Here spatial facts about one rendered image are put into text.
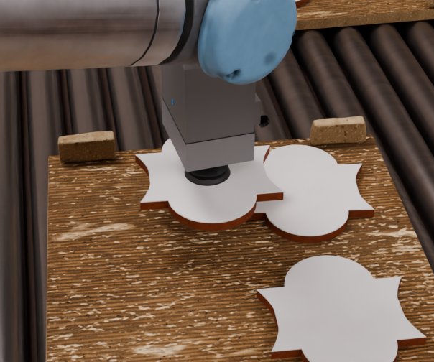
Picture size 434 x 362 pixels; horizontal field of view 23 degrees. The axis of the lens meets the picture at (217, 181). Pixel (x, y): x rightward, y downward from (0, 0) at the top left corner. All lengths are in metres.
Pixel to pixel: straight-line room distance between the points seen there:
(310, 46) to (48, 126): 0.36
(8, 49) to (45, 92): 0.68
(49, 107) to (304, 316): 0.47
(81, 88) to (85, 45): 0.65
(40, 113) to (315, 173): 0.34
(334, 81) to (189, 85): 0.43
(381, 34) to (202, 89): 0.55
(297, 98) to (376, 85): 0.10
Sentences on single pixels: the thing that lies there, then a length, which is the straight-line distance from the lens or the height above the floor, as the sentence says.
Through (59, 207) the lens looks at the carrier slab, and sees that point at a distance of 1.04.
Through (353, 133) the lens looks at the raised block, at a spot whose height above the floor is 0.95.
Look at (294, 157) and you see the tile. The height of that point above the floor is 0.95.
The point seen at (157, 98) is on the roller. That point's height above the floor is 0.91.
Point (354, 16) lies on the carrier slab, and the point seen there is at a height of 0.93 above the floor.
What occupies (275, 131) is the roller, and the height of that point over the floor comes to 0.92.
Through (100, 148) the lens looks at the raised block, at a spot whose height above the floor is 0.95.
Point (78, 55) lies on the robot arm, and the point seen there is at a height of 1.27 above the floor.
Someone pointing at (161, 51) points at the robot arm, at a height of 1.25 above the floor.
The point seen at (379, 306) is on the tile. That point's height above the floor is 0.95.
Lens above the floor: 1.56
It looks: 36 degrees down
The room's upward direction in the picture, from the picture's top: straight up
